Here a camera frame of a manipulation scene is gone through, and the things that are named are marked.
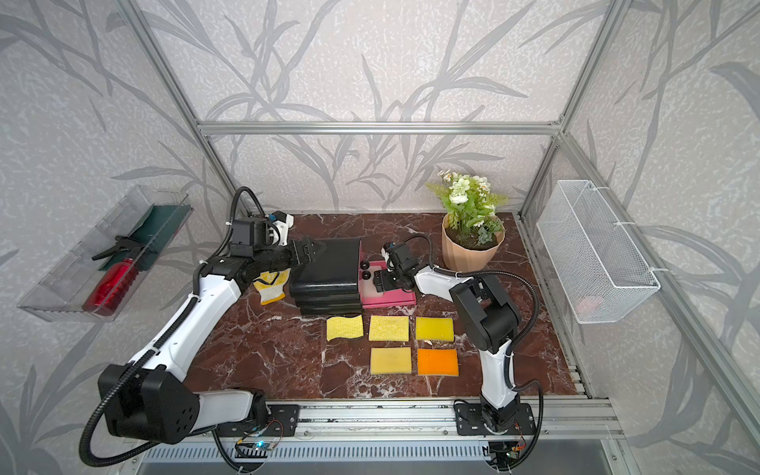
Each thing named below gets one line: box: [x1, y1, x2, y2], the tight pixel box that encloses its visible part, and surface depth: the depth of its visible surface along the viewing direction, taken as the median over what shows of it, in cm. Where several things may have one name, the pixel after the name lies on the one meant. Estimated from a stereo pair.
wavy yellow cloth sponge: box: [326, 314, 364, 342], surface depth 90 cm
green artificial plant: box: [425, 170, 509, 245], surface depth 87 cm
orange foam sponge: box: [416, 348, 460, 377], surface depth 84 cm
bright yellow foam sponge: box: [414, 316, 455, 342], surface depth 91 cm
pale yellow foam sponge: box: [370, 347, 412, 376], surface depth 85 cm
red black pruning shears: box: [82, 235, 159, 316], surface depth 61 cm
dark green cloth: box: [97, 203, 194, 272], surface depth 71 cm
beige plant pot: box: [441, 212, 506, 273], surface depth 93 cm
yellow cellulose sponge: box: [369, 314, 410, 342], surface depth 91 cm
